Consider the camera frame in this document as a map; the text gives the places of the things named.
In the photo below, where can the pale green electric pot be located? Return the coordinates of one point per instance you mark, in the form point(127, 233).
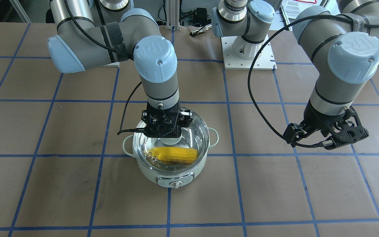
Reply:
point(175, 180)

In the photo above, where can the glass pot lid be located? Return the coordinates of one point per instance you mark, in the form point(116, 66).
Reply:
point(196, 136)

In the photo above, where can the black power adapter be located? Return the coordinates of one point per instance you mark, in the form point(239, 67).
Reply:
point(200, 15)

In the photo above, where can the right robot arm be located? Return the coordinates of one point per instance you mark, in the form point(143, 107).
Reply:
point(80, 45)

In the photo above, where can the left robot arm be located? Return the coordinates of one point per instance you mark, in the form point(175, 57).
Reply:
point(344, 49)

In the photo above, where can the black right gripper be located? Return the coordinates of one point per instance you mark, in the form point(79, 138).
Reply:
point(187, 119)

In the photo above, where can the yellow corn cob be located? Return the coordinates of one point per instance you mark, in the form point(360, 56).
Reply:
point(173, 154)

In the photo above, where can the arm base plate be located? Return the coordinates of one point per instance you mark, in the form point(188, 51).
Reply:
point(116, 64)
point(239, 54)

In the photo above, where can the aluminium frame post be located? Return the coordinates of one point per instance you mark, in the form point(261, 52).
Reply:
point(172, 8)

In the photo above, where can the white plastic basket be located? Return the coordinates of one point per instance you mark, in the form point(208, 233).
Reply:
point(293, 8)

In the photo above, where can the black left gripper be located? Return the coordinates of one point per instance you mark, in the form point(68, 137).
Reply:
point(312, 119)

